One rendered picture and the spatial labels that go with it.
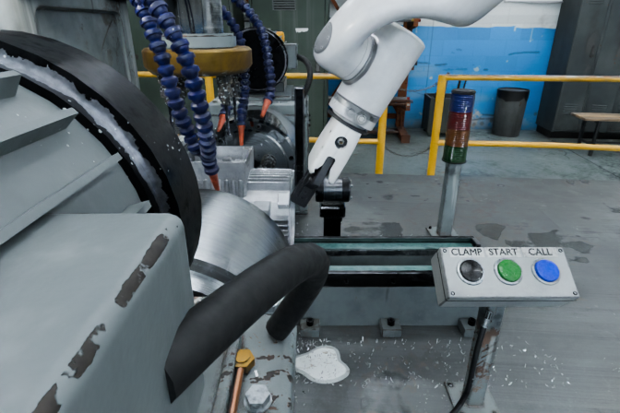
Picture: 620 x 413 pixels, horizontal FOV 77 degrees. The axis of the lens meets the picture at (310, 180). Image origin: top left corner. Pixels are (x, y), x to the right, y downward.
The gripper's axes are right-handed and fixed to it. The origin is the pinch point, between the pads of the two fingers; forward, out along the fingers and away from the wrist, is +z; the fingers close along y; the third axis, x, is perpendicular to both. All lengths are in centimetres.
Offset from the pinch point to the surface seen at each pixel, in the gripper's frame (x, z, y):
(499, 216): -68, -6, 48
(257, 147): 10.0, 5.2, 26.7
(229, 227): 10.2, -1.4, -24.1
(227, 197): 11.8, -1.2, -17.2
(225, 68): 21.2, -12.9, -0.9
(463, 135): -34, -22, 33
